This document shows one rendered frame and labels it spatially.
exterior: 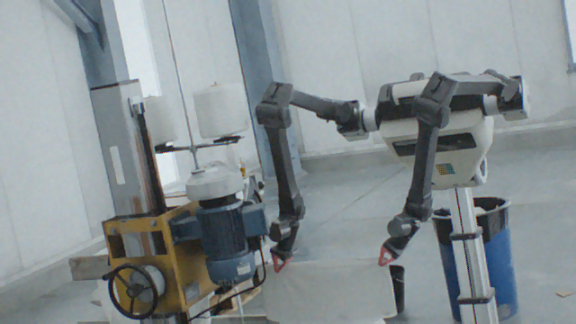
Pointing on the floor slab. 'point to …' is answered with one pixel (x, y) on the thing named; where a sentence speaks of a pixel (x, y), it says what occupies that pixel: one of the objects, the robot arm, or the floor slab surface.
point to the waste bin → (498, 216)
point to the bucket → (398, 285)
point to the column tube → (143, 245)
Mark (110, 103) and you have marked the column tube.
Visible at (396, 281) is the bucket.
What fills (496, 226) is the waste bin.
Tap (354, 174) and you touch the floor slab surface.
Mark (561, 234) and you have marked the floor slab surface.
